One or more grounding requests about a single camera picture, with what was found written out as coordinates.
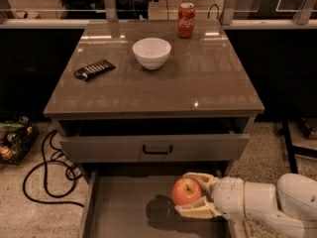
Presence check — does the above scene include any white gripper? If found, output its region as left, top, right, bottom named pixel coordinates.
left=174, top=173, right=245, bottom=220

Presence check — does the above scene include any red apple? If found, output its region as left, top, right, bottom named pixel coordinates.
left=171, top=178, right=202, bottom=205

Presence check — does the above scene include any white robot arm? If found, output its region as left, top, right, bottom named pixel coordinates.
left=171, top=173, right=317, bottom=238

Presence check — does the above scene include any grey top drawer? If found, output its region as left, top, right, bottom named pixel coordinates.
left=58, top=117, right=251, bottom=165

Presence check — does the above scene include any grey open middle drawer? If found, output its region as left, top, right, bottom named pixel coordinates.
left=78, top=172, right=234, bottom=238

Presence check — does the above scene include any grey drawer cabinet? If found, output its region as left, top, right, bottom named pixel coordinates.
left=43, top=19, right=265, bottom=238

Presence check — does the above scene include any black metal stand leg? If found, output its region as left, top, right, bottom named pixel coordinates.
left=279, top=121, right=317, bottom=174

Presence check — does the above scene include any white ceramic bowl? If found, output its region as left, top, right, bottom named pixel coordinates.
left=133, top=38, right=171, bottom=70

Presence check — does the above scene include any black snack bar wrapper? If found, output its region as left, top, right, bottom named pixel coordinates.
left=73, top=59, right=116, bottom=81

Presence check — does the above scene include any red Coca-Cola can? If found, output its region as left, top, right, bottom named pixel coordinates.
left=177, top=2, right=195, bottom=38

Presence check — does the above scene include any metal railing with glass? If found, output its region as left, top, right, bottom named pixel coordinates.
left=1, top=0, right=317, bottom=29

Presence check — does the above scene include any black drawer handle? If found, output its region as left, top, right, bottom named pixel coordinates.
left=142, top=145, right=173, bottom=156

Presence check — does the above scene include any black floor cable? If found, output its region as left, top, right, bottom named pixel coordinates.
left=22, top=129, right=85, bottom=209

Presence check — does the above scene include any black wire basket with items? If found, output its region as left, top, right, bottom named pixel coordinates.
left=0, top=116, right=39, bottom=165

